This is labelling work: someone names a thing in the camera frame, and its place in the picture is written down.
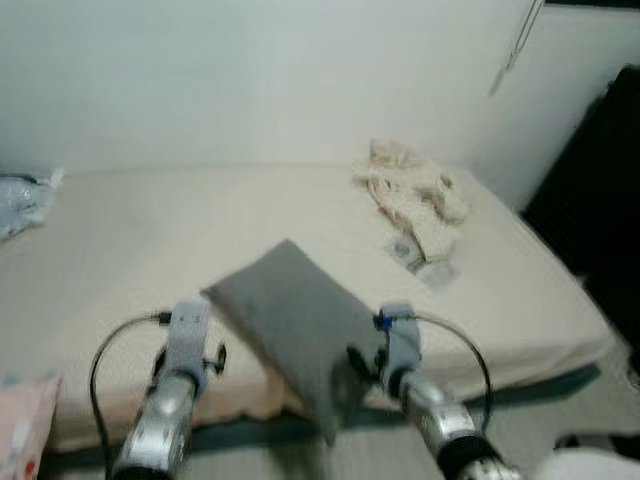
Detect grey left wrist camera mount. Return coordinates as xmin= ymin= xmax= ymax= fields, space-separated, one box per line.
xmin=164 ymin=299 xmax=214 ymax=377

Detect pink patterned cushion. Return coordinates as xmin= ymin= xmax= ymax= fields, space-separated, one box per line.
xmin=0 ymin=373 xmax=62 ymax=480

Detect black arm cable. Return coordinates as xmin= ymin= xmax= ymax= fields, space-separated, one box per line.
xmin=88 ymin=311 xmax=173 ymax=473
xmin=414 ymin=313 xmax=494 ymax=407

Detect grey metal rod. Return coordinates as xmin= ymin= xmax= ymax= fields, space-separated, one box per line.
xmin=488 ymin=0 xmax=547 ymax=98

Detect beige bed mattress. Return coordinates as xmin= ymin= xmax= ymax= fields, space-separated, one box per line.
xmin=0 ymin=163 xmax=617 ymax=453

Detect grey fabric pillow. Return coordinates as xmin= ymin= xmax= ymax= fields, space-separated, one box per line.
xmin=202 ymin=239 xmax=387 ymax=443

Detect crumpled cream cloth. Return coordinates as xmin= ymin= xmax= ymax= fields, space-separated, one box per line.
xmin=351 ymin=139 xmax=471 ymax=264

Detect white cabinet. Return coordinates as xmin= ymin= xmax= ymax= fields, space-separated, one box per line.
xmin=468 ymin=0 xmax=640 ymax=213

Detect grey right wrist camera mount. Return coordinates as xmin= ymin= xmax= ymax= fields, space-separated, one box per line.
xmin=376 ymin=304 xmax=425 ymax=387

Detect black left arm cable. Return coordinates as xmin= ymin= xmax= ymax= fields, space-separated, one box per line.
xmin=88 ymin=311 xmax=173 ymax=473

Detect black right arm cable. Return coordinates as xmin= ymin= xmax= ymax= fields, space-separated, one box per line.
xmin=414 ymin=313 xmax=494 ymax=407

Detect blue white plastic bag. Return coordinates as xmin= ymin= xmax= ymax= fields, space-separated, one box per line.
xmin=0 ymin=168 xmax=65 ymax=243

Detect small grey packet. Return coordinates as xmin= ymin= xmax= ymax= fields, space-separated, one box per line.
xmin=388 ymin=238 xmax=462 ymax=292

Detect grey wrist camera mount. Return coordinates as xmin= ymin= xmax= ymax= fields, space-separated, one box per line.
xmin=164 ymin=299 xmax=214 ymax=377
xmin=376 ymin=304 xmax=425 ymax=387

